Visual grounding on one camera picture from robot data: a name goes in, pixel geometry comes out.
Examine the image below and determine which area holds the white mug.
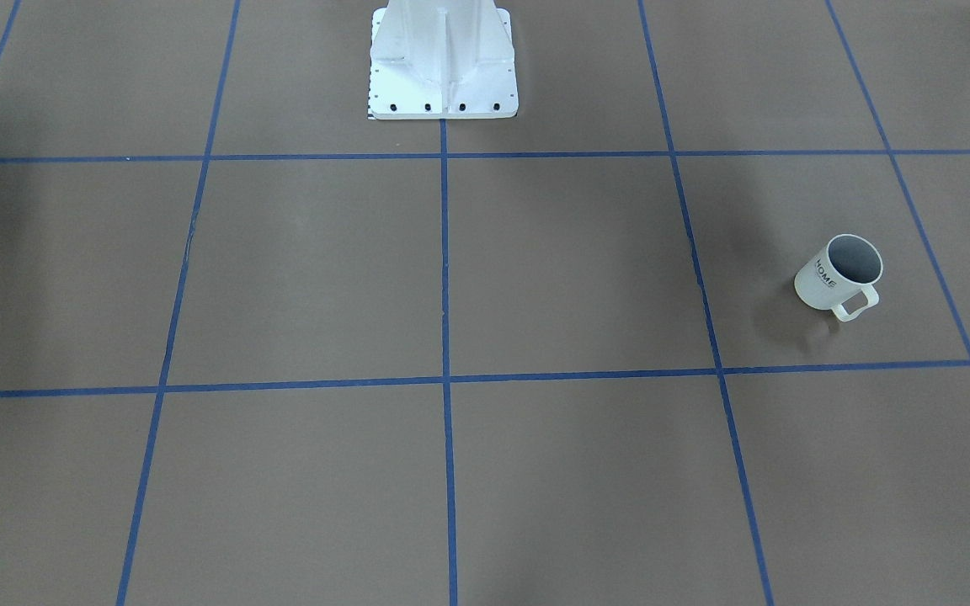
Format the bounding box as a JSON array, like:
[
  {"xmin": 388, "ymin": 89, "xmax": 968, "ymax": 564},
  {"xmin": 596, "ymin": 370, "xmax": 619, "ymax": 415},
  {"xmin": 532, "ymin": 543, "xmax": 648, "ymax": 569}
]
[{"xmin": 792, "ymin": 233, "xmax": 884, "ymax": 322}]

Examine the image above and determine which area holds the white pedestal column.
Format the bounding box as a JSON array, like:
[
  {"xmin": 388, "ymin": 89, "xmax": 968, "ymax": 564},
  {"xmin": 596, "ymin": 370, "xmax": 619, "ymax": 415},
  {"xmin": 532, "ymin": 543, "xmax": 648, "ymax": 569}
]
[{"xmin": 367, "ymin": 1, "xmax": 520, "ymax": 120}]

